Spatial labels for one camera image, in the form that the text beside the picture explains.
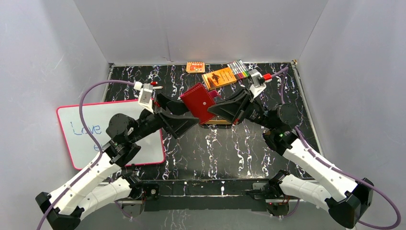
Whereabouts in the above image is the yellow oval tray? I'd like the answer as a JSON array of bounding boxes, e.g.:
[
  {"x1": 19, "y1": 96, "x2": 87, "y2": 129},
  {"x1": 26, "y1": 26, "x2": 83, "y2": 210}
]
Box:
[{"x1": 204, "y1": 116, "x2": 232, "y2": 126}]

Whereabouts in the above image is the red card holder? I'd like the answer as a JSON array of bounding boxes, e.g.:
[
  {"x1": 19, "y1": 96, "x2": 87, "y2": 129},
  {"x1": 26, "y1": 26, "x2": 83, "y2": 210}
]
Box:
[{"x1": 180, "y1": 83, "x2": 220, "y2": 125}]

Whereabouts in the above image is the purple cable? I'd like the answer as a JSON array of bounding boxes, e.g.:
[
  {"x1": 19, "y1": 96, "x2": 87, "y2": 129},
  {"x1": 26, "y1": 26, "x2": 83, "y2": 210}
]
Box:
[
  {"x1": 270, "y1": 67, "x2": 402, "y2": 230},
  {"x1": 36, "y1": 80, "x2": 137, "y2": 230}
]

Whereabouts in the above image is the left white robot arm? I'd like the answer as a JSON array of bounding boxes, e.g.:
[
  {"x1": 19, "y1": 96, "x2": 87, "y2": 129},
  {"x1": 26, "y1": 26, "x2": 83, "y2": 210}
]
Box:
[{"x1": 36, "y1": 101, "x2": 199, "y2": 230}]

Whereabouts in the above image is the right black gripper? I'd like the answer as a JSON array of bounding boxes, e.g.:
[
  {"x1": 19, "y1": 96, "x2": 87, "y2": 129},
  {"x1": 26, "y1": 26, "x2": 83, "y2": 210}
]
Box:
[{"x1": 207, "y1": 87, "x2": 275, "y2": 130}]

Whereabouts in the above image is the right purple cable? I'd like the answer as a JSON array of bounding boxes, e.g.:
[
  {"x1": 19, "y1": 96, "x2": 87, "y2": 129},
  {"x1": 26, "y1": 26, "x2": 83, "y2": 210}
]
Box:
[{"x1": 270, "y1": 67, "x2": 402, "y2": 230}]

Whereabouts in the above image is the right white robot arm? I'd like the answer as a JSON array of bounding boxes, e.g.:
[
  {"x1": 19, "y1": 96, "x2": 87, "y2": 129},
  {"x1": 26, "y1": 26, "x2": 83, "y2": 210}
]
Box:
[{"x1": 207, "y1": 93, "x2": 373, "y2": 229}]

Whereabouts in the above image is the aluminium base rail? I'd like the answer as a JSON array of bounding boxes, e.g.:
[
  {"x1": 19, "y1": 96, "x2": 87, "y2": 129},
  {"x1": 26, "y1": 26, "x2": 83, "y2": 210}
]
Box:
[{"x1": 63, "y1": 179, "x2": 350, "y2": 219}]

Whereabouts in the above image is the small orange card box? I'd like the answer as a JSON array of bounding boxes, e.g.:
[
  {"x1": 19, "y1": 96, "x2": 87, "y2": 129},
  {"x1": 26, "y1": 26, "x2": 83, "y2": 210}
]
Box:
[{"x1": 186, "y1": 62, "x2": 205, "y2": 73}]

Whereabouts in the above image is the coloured marker set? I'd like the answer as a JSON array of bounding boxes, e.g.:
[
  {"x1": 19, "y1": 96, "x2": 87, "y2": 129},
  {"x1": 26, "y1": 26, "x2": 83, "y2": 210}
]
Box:
[{"x1": 227, "y1": 60, "x2": 250, "y2": 81}]

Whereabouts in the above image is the orange book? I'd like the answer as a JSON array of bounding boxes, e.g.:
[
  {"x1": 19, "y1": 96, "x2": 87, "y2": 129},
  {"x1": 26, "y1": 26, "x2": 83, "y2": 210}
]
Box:
[{"x1": 202, "y1": 67, "x2": 237, "y2": 90}]

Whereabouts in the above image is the pink framed whiteboard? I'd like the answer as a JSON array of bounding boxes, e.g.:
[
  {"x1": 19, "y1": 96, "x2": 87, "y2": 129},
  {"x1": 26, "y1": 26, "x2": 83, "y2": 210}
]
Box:
[{"x1": 56, "y1": 100, "x2": 166, "y2": 170}]

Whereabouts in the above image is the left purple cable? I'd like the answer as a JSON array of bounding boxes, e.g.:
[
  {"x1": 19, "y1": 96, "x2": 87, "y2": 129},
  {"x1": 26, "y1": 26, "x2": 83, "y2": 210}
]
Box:
[{"x1": 36, "y1": 80, "x2": 137, "y2": 230}]

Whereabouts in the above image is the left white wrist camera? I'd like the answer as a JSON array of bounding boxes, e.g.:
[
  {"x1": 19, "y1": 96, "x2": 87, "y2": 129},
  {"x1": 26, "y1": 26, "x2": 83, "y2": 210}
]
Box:
[{"x1": 133, "y1": 81, "x2": 154, "y2": 113}]

